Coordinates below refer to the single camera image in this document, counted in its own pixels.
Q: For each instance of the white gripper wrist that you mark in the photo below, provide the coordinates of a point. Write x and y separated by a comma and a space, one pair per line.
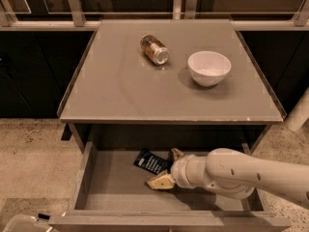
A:
179, 171

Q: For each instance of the dark blue rxbar wrapper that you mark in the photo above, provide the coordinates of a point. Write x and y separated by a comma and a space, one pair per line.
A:
151, 162

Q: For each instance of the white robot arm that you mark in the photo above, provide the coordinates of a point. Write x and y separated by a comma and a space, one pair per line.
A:
235, 175

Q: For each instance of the open grey top drawer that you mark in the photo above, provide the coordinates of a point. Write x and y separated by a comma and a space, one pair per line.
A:
111, 195

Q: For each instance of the grey cabinet with counter top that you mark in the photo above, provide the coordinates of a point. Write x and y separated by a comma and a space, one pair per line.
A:
118, 84

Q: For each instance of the white ceramic bowl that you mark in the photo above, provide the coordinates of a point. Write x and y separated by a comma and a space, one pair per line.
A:
208, 68

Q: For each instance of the glass jar with metal lid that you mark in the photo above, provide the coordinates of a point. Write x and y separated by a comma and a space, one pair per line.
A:
154, 49

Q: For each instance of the white plastic bin corner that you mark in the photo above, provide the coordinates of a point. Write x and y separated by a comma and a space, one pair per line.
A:
23, 223

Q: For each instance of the metal railing frame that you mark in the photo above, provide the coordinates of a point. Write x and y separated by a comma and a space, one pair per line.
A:
81, 12

